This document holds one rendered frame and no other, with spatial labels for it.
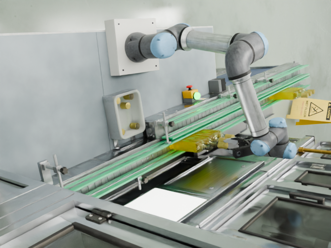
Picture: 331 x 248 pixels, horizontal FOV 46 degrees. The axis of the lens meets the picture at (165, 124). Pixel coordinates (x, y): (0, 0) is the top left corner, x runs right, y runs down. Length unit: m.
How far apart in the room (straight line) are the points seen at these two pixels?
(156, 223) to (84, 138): 1.11
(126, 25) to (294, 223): 1.18
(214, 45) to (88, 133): 0.72
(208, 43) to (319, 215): 0.87
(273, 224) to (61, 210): 0.87
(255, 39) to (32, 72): 0.95
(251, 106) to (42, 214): 0.96
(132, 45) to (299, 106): 3.69
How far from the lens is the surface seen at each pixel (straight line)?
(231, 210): 1.69
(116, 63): 1.96
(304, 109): 5.33
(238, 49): 1.62
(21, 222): 1.04
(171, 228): 0.84
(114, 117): 1.94
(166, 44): 1.85
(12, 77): 1.73
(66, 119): 1.85
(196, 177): 1.99
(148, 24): 2.09
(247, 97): 1.64
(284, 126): 1.80
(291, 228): 1.59
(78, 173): 1.78
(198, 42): 1.86
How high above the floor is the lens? 2.30
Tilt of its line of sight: 42 degrees down
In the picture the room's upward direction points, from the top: 94 degrees clockwise
